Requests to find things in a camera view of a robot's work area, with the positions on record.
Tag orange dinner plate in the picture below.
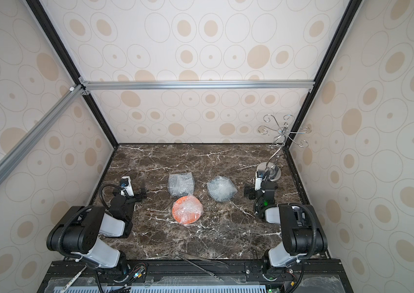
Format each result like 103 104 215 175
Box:
171 195 204 225

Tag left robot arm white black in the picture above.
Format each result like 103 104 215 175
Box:
46 177 147 278

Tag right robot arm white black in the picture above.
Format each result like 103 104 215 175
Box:
244 181 328 273

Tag bubble wrapped plate left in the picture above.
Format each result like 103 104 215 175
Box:
168 172 195 197

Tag bubble wrapped plate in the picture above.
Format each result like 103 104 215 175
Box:
168 172 195 197
207 176 237 202

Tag bubble wrapped plate right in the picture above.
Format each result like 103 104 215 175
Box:
207 176 237 202

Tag chrome mug tree stand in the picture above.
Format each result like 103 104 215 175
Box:
256 114 311 182

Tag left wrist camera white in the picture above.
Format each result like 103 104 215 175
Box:
120 176 134 197

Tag horizontal aluminium rail back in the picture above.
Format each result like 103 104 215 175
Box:
83 80 314 90

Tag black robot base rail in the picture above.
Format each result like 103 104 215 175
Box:
38 259 353 293

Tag diagonal aluminium rail left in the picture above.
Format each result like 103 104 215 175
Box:
0 84 84 185

